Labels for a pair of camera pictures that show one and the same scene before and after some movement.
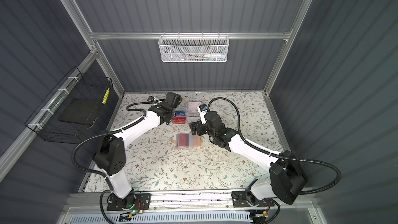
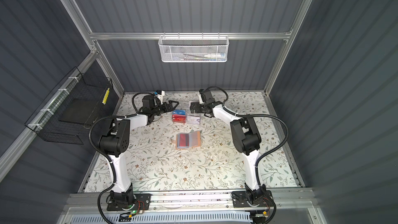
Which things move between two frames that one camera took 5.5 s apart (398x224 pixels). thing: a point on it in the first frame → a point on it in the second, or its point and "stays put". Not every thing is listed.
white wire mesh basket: (193, 49) stays put
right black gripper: (193, 125) → (193, 107)
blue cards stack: (180, 113) stays put
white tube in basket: (214, 55) stays put
